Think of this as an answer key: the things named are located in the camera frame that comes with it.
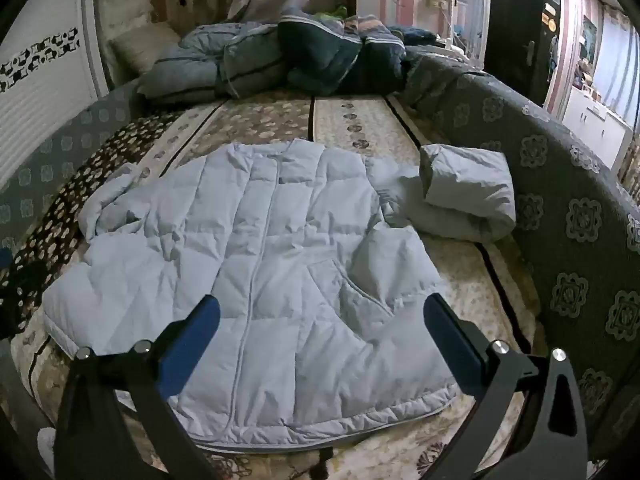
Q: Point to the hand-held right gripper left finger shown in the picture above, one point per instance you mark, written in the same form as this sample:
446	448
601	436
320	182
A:
192	332

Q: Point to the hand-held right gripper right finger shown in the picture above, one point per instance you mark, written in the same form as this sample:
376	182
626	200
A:
450	340

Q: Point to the light blue puffer jacket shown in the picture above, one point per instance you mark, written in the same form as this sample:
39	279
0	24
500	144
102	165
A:
280	260

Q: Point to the grey floral bedspread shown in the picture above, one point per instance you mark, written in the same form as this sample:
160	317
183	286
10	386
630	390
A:
575	185

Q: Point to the floral patterned bed blanket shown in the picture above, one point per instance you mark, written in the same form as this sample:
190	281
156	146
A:
350	120

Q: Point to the white cabinet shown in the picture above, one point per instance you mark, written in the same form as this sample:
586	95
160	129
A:
595	120

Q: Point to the blue-grey folded quilt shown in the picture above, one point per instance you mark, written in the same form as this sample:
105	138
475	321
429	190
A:
200	67

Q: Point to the cream pillow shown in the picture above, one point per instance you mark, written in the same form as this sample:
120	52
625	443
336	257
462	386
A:
142	45

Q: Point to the white patterned headboard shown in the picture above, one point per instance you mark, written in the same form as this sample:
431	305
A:
45	80

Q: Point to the dark green folded quilt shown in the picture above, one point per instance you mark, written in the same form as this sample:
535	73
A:
325	55

